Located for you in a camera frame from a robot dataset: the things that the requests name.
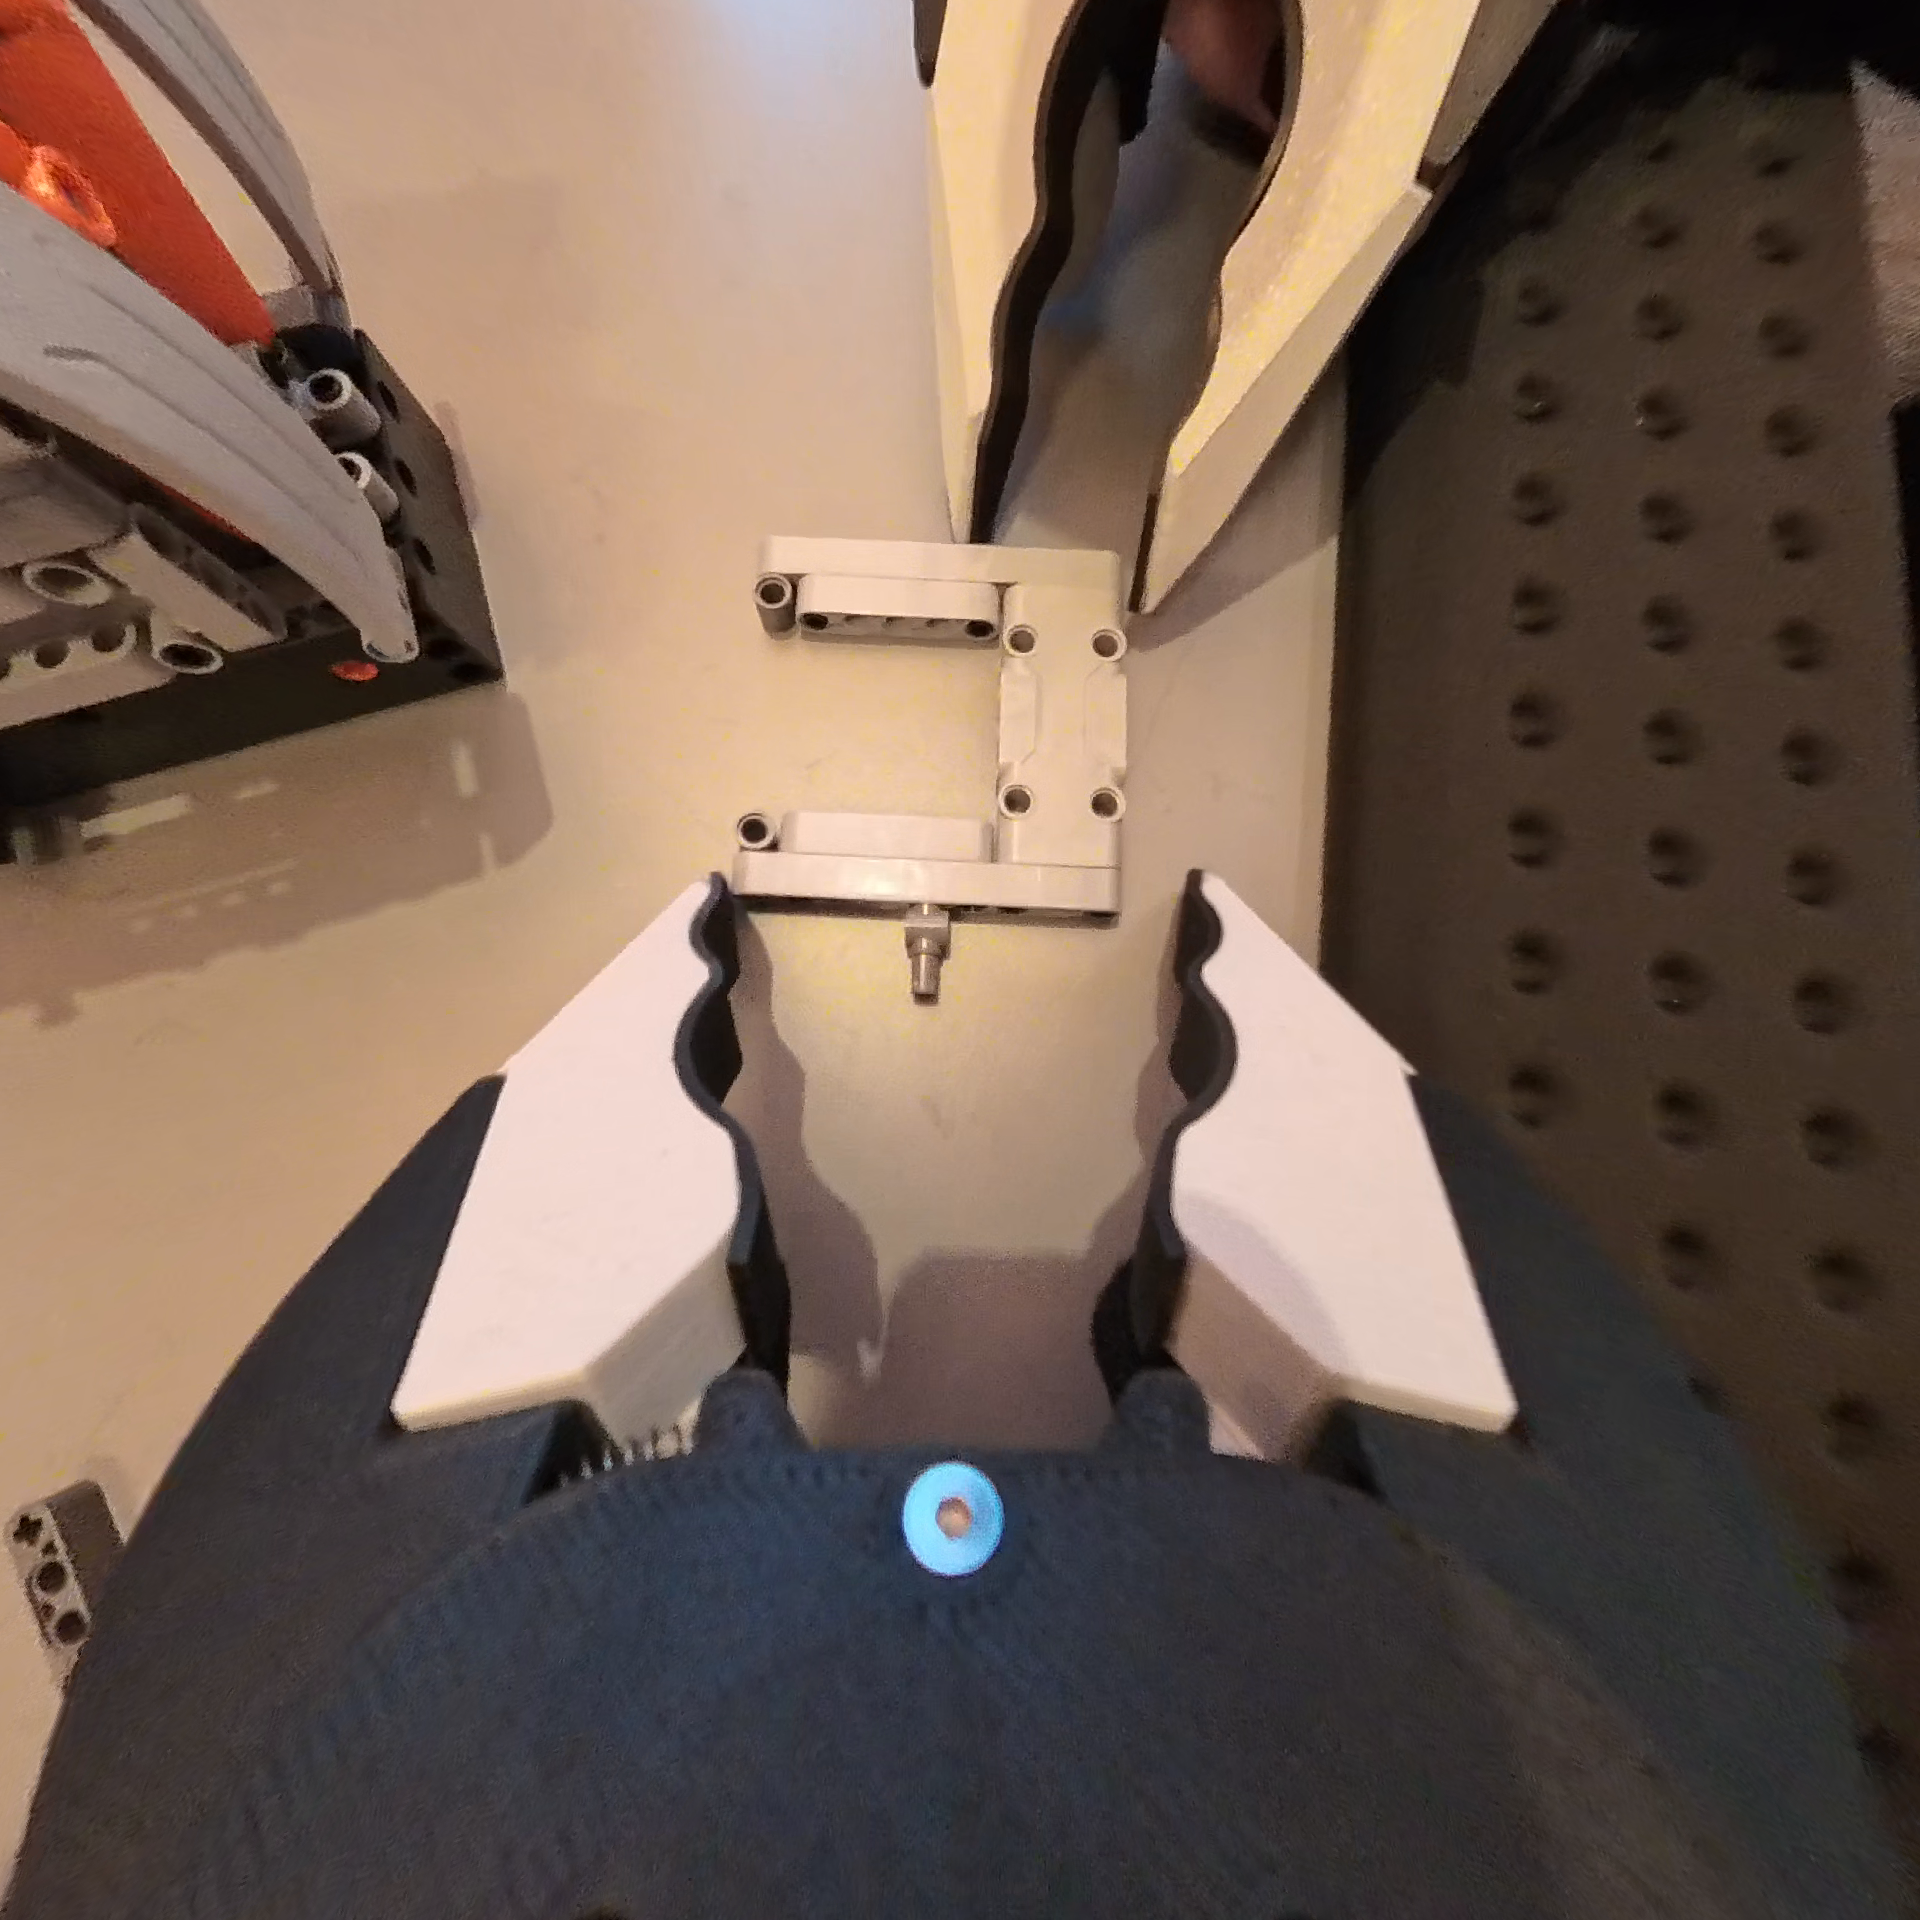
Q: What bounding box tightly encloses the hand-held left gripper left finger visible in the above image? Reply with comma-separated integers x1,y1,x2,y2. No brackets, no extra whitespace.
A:
394,881,789,1424

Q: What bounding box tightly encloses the grey rectangular holed panel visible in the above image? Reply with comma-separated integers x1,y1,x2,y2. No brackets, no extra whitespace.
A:
731,585,1129,1001

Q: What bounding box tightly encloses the grey and black toy vehicle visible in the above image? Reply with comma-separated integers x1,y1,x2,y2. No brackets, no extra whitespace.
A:
0,0,509,817

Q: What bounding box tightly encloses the dark grey bent beam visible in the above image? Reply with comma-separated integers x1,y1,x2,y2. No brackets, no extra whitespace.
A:
7,1478,125,1692

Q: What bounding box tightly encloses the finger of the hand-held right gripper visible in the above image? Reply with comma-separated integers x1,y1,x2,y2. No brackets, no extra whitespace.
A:
1140,0,1517,616
919,0,1157,537

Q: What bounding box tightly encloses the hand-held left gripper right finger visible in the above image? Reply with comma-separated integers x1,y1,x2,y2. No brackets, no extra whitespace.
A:
1137,874,1521,1427

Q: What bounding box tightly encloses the person's right hand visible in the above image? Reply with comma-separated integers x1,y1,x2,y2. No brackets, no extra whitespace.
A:
1170,0,1289,136

